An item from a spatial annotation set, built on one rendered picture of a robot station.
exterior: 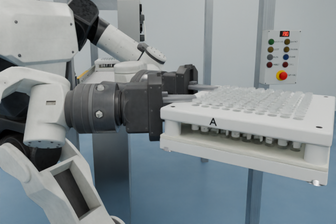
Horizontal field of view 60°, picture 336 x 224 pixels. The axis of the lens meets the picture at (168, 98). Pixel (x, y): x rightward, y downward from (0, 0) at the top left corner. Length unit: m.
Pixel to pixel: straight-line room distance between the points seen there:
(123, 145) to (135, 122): 1.21
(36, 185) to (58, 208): 0.09
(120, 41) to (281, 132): 0.70
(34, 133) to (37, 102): 0.05
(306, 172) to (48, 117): 0.39
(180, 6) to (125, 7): 3.37
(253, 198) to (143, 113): 1.34
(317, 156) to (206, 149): 0.15
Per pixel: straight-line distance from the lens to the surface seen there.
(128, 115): 0.50
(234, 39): 4.78
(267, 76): 1.49
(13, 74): 0.52
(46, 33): 0.83
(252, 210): 1.81
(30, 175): 0.88
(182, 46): 4.77
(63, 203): 0.86
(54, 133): 0.51
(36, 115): 0.52
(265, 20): 1.54
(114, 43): 1.00
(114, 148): 1.71
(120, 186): 1.81
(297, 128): 0.41
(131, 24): 1.45
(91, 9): 1.02
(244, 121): 0.42
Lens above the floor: 1.17
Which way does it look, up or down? 12 degrees down
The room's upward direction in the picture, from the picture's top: straight up
